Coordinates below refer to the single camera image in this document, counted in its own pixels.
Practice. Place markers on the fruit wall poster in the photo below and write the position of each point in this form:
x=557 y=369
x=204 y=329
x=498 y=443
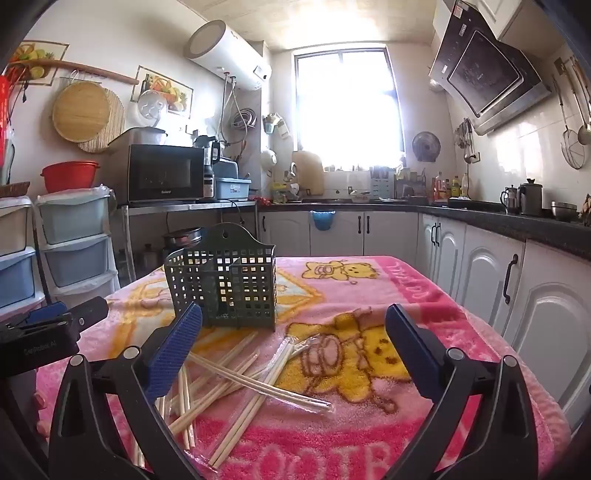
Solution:
x=173 y=90
x=41 y=50

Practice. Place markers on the kitchen window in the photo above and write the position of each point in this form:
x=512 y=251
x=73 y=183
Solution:
x=346 y=110

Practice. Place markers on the grey plastic drawer unit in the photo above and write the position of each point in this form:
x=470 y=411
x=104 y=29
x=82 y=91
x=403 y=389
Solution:
x=74 y=221

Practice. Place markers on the white water heater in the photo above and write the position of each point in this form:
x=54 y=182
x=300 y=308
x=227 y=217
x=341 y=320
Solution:
x=231 y=50

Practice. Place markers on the white patterned bowl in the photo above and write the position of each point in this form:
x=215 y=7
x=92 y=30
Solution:
x=360 y=197

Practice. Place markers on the blue hanging bin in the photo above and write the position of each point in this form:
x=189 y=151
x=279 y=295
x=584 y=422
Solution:
x=322 y=220

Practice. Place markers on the metal shelf table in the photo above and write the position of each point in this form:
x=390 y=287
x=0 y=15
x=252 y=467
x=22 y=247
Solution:
x=184 y=206

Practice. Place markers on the red plastic basin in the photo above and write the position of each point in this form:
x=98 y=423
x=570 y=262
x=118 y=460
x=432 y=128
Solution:
x=69 y=177

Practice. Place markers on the blue dish drainer box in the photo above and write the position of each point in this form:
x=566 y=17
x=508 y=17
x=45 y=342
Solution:
x=233 y=188

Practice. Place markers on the steel bowl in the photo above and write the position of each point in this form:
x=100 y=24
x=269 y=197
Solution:
x=564 y=211

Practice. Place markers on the steel rectangular pan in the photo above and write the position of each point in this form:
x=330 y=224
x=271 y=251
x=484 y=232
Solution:
x=143 y=136

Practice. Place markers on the black blender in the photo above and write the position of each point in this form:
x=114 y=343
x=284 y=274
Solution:
x=210 y=154

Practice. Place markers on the round bamboo board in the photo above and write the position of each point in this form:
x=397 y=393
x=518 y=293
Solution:
x=81 y=113

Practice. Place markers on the white round plastic lid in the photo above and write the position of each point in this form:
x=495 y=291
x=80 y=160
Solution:
x=152 y=108

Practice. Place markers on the black gas stove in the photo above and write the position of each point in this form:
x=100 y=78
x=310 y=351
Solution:
x=475 y=203

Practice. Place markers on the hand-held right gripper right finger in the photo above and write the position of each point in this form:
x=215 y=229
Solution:
x=415 y=353

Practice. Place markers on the dark kitchen countertop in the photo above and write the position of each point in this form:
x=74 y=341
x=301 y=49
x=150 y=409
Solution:
x=531 y=226

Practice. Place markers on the hanging kitchen utensils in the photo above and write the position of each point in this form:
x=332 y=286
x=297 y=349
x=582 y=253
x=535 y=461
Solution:
x=464 y=134

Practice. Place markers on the black range hood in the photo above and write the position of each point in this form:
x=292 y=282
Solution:
x=489 y=74

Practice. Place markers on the steel pot with lid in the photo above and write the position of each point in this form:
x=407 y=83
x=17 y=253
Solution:
x=180 y=237

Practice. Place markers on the french press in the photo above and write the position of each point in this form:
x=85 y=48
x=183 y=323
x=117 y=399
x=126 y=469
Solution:
x=510 y=201

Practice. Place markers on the red sauce bottle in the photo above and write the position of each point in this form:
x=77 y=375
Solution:
x=438 y=188

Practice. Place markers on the beige cutting board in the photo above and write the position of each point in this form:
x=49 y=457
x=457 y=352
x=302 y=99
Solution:
x=309 y=170

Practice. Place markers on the round woven mat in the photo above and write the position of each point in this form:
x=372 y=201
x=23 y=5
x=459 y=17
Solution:
x=115 y=131

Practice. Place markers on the pink printed blanket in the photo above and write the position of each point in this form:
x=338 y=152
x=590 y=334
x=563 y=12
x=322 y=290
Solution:
x=369 y=286

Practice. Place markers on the round grey splatter screen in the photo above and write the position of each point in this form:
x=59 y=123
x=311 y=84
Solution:
x=425 y=146

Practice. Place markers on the wall utensil holder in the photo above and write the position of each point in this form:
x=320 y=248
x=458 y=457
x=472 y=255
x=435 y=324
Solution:
x=272 y=123

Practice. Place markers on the wicker basket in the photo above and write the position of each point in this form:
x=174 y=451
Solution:
x=14 y=188

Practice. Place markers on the white upper cabinet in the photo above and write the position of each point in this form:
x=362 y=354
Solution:
x=521 y=18

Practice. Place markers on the yellow oil bottle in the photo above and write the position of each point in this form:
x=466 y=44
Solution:
x=455 y=188

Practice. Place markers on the white hanging colander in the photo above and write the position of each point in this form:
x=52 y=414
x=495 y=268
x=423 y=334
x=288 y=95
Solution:
x=268 y=159

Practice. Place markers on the blue plastic drawer unit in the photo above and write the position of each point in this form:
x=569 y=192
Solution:
x=14 y=277

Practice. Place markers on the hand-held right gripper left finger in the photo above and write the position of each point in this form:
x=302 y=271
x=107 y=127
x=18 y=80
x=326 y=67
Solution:
x=173 y=355

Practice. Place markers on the long wooden rolling pin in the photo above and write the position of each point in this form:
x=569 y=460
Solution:
x=92 y=71

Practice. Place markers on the green plastic utensil basket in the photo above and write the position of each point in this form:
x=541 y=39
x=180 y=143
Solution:
x=221 y=286

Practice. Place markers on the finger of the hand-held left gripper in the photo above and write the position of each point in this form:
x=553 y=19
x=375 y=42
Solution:
x=44 y=314
x=90 y=310

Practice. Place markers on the white kitchen cabinets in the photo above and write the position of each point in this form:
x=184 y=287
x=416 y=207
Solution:
x=397 y=235

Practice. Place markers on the grey metal kettle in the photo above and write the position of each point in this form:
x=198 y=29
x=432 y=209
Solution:
x=531 y=198

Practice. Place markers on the steel ladle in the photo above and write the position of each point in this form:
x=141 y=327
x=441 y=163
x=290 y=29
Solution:
x=585 y=134

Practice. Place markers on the knife holder rack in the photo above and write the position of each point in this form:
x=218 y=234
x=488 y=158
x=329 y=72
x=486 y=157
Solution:
x=381 y=177

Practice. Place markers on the pile of chopsticks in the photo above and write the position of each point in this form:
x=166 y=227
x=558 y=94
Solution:
x=277 y=390

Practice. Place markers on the black microwave oven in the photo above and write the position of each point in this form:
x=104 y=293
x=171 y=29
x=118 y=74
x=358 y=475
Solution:
x=161 y=173

